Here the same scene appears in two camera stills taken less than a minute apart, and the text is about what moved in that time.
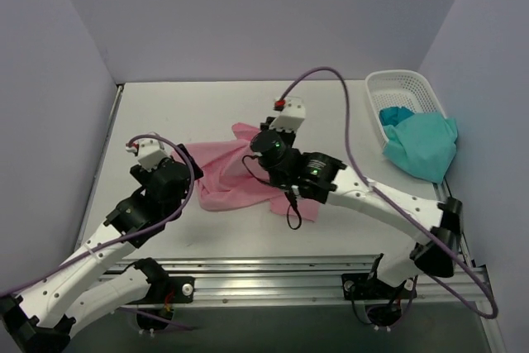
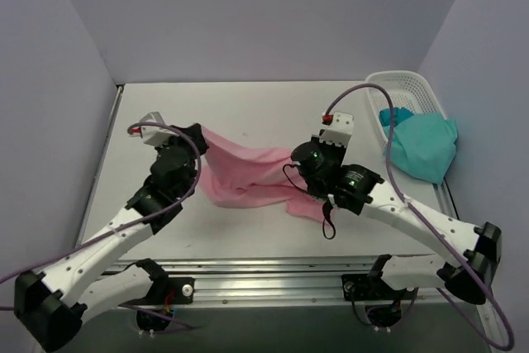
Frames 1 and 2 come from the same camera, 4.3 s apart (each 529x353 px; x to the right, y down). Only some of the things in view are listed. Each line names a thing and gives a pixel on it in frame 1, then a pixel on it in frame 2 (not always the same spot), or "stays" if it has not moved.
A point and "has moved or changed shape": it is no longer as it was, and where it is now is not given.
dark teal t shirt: x=393 y=115 stays
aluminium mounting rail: x=264 y=280 stays
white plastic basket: x=409 y=89 stays
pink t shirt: x=229 y=180 has moved or changed shape
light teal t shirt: x=424 y=143 stays
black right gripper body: x=269 y=124 to x=301 y=155
